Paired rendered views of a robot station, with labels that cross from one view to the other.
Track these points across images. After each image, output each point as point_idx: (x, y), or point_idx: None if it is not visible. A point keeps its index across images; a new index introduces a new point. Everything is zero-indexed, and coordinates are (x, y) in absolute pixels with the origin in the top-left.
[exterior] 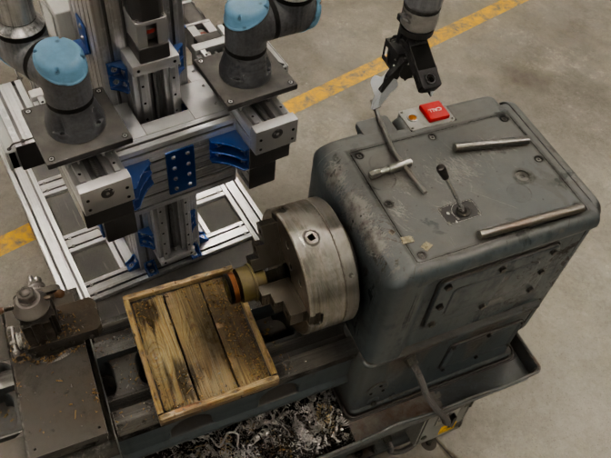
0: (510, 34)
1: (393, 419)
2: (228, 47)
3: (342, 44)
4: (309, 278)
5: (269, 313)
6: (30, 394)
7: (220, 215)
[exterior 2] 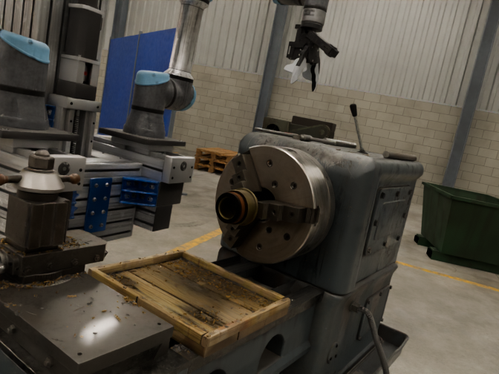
0: (217, 248)
1: None
2: (139, 103)
3: (113, 257)
4: (307, 171)
5: None
6: (35, 310)
7: None
